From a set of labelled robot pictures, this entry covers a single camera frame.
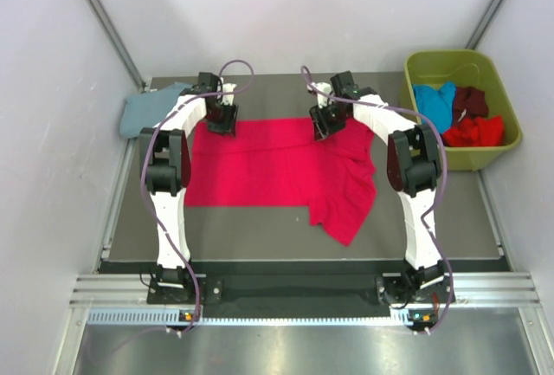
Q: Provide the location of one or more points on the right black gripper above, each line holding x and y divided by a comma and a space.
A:
322, 128

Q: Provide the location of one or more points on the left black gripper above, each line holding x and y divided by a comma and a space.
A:
227, 126

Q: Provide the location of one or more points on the crimson red t-shirt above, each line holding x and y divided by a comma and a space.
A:
279, 163

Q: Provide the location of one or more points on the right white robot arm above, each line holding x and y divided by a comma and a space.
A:
414, 170

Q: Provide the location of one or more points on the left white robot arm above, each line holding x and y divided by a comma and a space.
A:
165, 175

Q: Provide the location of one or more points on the folded grey-blue t-shirt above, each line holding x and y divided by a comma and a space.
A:
147, 109

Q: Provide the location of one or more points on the cyan blue t-shirt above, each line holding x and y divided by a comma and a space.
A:
436, 104

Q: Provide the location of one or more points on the olive green plastic bin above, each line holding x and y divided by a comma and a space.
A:
465, 68

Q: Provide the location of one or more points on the dark maroon t-shirt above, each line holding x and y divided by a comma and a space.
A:
469, 103

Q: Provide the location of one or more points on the bright red t-shirt in bin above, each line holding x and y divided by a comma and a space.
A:
477, 132

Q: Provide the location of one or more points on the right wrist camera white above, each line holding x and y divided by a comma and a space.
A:
323, 91

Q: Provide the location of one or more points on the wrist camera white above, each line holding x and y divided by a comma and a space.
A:
323, 91
228, 94

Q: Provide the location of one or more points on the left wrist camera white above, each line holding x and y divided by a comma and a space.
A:
228, 94

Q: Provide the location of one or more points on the left corner aluminium post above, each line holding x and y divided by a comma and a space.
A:
112, 34

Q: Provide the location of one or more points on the corner aluminium post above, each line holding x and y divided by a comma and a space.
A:
112, 34
491, 10

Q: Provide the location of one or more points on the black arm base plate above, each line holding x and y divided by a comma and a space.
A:
310, 296

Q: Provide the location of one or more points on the grey slotted cable duct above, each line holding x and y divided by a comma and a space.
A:
181, 318

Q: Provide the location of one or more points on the aluminium front rail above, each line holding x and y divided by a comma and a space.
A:
478, 290

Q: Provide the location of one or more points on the right corner aluminium post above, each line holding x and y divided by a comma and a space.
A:
491, 10

